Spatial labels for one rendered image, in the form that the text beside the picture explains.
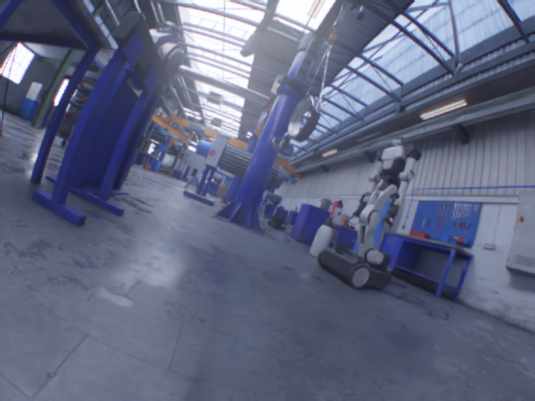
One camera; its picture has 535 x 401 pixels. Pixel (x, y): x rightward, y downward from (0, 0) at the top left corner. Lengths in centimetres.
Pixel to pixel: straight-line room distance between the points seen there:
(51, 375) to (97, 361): 9
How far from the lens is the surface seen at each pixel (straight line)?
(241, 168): 514
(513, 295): 430
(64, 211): 103
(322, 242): 300
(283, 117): 336
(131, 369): 44
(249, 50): 102
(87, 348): 45
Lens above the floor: 32
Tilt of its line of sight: 3 degrees up
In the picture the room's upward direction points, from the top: 21 degrees clockwise
